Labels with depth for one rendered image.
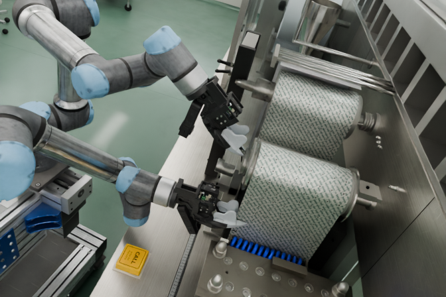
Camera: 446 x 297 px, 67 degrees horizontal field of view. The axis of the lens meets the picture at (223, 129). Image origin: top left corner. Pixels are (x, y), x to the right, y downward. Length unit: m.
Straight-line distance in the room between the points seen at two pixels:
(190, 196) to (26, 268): 1.15
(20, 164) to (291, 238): 0.67
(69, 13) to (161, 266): 0.77
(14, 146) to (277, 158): 0.57
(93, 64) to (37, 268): 1.29
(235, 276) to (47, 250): 1.20
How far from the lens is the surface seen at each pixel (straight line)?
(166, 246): 1.09
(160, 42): 0.75
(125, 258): 1.04
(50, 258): 1.91
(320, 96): 0.99
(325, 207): 0.88
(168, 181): 0.92
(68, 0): 1.11
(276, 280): 0.97
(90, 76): 0.75
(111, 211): 2.31
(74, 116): 1.34
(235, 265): 0.95
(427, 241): 0.74
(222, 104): 0.78
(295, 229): 0.94
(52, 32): 0.93
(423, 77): 0.98
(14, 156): 0.75
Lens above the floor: 1.81
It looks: 36 degrees down
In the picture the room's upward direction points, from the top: 16 degrees clockwise
